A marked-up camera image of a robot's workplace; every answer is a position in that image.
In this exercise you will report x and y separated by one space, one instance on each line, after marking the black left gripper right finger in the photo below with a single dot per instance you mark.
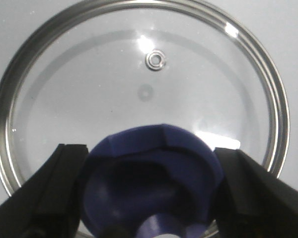
251 202

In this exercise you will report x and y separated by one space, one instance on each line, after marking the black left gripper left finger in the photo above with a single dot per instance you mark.
47 206

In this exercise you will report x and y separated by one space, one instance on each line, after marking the glass lid with blue knob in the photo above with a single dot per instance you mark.
102 66

